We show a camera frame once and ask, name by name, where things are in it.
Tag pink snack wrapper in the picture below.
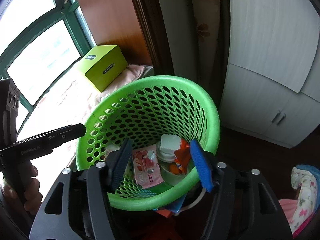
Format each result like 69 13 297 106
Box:
132 145 164 189

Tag white foam block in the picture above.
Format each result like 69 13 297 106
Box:
160 134 181 154

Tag green perforated trash basket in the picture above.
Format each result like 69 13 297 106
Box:
76 75 220 211

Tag left hand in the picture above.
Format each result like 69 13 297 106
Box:
1 162 43 216

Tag orange snack wrapper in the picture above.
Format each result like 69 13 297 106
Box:
174 139 191 174

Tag white plastic lid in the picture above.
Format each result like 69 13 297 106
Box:
156 141 175 163

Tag blue box under basket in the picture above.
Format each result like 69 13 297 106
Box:
154 194 187 218

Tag lime green cardboard box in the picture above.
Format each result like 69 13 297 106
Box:
79 45 129 92

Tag white wardrobe cabinet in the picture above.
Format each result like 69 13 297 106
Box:
219 0 319 148

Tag floral cloth pile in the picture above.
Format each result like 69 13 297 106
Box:
279 164 319 238

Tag brown wooden panel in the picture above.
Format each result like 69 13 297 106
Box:
78 0 155 67

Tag green window frame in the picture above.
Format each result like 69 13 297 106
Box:
1 0 95 132

